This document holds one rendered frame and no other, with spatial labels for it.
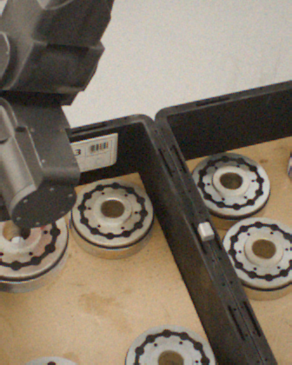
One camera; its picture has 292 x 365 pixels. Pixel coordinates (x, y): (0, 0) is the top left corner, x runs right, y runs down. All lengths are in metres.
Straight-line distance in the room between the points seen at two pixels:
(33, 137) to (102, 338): 0.44
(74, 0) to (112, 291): 0.54
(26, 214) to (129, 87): 0.81
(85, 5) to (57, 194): 0.15
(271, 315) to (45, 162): 0.51
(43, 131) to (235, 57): 0.89
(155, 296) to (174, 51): 0.56
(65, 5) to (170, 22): 0.96
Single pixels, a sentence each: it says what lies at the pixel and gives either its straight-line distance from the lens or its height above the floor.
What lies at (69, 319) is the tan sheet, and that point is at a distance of 1.20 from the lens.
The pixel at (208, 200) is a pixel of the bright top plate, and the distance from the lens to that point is 1.27.
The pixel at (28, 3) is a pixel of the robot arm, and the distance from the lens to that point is 0.78.
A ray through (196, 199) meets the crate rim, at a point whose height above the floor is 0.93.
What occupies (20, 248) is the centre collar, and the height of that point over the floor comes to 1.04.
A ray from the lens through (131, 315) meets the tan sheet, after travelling 1.20.
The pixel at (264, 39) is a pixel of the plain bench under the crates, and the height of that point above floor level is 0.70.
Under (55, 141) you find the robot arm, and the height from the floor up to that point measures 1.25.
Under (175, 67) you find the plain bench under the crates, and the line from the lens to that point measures 1.64.
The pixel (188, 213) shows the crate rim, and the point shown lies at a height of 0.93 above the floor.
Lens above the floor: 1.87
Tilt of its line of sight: 52 degrees down
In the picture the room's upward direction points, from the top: 5 degrees clockwise
